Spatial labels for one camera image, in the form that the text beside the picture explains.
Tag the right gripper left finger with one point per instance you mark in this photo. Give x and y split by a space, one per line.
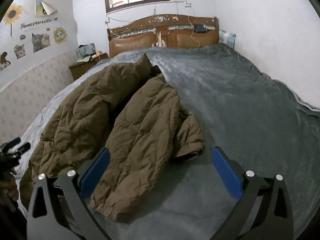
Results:
46 219

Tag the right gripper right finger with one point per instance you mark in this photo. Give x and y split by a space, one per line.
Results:
274 219

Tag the brown puffer jacket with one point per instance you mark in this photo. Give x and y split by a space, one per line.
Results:
128 108

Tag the person's left hand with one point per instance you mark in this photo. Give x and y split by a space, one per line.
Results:
9 186

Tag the dark wooden nightstand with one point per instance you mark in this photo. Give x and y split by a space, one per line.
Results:
79 69

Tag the green bag on nightstand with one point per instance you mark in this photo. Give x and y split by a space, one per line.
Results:
85 50

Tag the yellow flower cat sticker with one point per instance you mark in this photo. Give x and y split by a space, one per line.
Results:
59 35

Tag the plaid pillow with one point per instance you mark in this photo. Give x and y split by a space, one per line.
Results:
227 38

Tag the black device on headboard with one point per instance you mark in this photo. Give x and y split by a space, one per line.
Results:
200 28

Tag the brown wooden headboard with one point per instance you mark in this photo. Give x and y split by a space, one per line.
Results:
163 31

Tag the hat cat wall sticker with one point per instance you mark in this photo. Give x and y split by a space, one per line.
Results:
4 63

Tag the small kitten wall sticker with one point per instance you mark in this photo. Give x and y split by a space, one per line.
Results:
19 51

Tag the grey cats wall sticker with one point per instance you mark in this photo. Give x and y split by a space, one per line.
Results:
40 41

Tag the sunflower wall sticker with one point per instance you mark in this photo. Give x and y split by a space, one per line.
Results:
12 15

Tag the peeling poster on wall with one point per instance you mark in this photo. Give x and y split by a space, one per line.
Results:
43 9

